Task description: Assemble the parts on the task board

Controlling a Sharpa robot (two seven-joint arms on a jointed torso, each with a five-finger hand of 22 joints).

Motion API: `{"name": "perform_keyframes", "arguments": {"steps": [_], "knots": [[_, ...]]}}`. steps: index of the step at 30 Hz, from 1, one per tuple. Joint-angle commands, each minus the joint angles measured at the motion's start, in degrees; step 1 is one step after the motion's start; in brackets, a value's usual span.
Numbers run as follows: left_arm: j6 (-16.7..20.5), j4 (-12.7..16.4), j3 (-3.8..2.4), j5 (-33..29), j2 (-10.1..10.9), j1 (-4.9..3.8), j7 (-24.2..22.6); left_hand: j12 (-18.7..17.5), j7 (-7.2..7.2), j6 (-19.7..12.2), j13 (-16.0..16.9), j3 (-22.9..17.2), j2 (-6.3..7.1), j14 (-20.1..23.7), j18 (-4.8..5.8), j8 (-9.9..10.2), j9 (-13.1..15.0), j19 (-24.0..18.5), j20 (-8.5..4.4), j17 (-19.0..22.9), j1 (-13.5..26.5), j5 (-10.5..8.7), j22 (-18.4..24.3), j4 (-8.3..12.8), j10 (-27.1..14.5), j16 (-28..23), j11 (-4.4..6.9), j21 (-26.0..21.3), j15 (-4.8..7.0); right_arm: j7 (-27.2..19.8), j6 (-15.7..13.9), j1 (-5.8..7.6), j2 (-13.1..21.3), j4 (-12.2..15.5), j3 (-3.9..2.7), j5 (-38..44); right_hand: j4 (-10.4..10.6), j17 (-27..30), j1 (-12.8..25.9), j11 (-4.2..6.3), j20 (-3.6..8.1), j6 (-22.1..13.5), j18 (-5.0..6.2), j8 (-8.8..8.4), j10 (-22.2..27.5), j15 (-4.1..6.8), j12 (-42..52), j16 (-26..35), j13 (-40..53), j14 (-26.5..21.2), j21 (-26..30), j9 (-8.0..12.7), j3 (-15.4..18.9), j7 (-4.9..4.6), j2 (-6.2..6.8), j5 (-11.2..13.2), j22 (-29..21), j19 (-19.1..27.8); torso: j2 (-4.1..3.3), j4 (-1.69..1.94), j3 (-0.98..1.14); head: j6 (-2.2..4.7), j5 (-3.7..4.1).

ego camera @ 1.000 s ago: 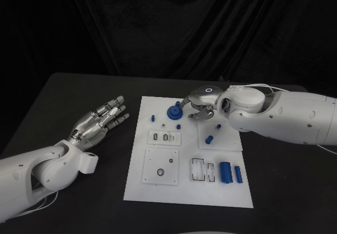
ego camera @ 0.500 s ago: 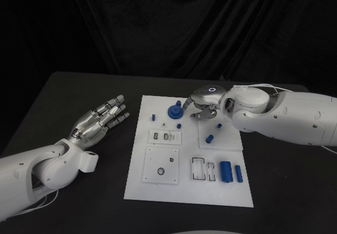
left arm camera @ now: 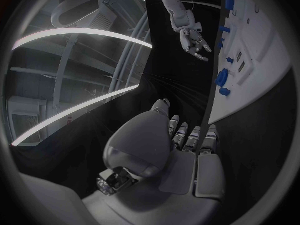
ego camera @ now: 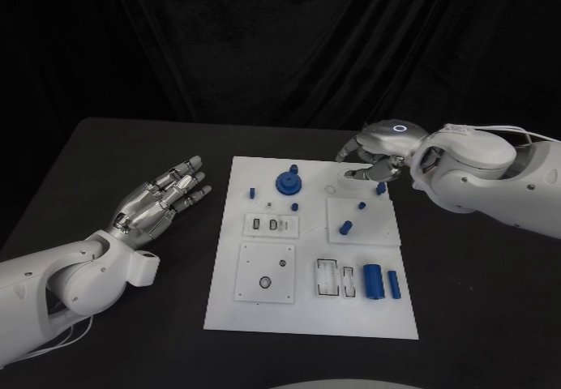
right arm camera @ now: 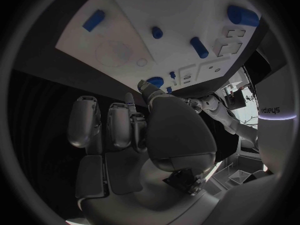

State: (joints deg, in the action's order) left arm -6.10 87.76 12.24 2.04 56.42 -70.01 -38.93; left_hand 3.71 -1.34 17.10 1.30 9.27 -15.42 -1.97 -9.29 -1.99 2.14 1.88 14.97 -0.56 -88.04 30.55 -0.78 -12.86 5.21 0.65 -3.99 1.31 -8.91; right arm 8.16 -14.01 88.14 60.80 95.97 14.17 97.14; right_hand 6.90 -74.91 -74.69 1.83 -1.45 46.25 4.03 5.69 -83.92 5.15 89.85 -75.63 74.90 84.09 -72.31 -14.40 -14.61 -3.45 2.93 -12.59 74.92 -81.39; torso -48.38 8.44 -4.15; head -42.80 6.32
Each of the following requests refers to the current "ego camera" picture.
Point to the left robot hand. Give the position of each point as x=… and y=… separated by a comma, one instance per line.
x=151, y=202

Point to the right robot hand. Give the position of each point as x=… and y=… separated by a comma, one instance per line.
x=385, y=142

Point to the thick blue cylinder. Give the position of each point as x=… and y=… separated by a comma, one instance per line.
x=373, y=281

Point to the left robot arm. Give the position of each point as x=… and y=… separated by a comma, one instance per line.
x=26, y=291

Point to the white task board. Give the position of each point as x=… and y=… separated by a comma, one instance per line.
x=305, y=258

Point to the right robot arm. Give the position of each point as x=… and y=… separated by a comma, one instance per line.
x=481, y=170

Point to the medium blue peg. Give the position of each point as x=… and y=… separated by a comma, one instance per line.
x=344, y=228

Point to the blue gear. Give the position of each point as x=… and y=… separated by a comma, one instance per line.
x=288, y=182

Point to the thin blue cylinder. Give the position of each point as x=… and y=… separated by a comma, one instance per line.
x=393, y=285

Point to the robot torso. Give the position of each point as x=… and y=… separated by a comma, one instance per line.
x=346, y=384

